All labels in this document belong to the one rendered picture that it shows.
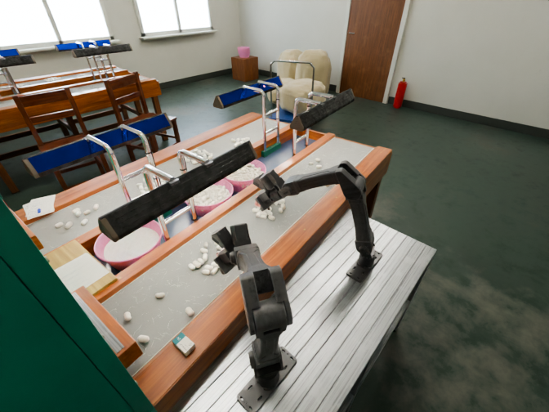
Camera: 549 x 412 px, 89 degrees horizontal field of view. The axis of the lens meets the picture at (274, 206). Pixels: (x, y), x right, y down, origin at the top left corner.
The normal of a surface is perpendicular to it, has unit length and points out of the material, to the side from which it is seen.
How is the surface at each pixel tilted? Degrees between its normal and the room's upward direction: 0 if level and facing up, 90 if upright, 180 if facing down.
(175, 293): 0
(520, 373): 0
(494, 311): 0
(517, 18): 90
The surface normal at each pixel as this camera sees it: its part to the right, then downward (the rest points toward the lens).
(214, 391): 0.00, -0.79
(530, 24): -0.67, 0.45
